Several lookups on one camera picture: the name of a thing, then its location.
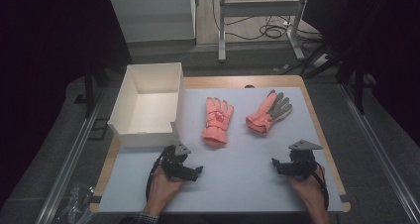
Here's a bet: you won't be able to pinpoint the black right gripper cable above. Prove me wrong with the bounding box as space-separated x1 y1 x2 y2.
310 162 331 212

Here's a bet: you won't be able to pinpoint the black metal stand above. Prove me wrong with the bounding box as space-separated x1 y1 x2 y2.
73 62 111 119
336 44 378 117

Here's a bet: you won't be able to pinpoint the pink glove with red print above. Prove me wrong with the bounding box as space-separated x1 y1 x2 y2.
202 96 235 150

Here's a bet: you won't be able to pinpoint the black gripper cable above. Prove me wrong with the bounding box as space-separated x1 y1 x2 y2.
310 162 331 212
145 150 167 202

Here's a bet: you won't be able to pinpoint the person's right hand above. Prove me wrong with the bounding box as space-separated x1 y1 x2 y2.
286 165 329 216

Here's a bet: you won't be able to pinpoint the white cardboard box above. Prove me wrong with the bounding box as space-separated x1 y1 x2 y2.
107 61 186 149

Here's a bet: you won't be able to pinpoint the white power strip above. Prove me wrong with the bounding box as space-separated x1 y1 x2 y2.
312 53 332 68

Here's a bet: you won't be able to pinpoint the pink glove with grey palm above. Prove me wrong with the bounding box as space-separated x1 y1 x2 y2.
245 89 294 136

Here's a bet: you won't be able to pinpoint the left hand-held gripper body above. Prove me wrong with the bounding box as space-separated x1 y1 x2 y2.
160 142 200 182

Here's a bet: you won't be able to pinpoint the aluminium floor rail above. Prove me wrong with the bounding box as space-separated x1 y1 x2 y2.
339 82 420 224
34 87 108 224

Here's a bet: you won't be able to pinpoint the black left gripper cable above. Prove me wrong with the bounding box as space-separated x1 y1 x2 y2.
145 150 167 202

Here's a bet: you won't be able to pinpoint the black floor cables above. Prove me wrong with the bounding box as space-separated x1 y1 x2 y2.
211 0 324 55

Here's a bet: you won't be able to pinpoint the grey metal desk frame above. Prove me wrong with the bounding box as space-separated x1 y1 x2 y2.
217 0 312 63

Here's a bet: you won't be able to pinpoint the white cabinet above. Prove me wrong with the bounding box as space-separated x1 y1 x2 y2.
108 0 197 44

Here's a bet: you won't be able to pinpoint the grey table mat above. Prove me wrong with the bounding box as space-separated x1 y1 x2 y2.
97 86 345 214

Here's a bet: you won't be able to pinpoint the person's left hand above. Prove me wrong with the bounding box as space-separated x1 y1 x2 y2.
144 165 186 216

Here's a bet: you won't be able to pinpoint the clear plastic bag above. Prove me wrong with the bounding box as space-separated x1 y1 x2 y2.
53 182 97 224

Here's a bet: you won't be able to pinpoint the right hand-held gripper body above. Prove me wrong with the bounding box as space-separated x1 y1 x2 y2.
279 139 324 180

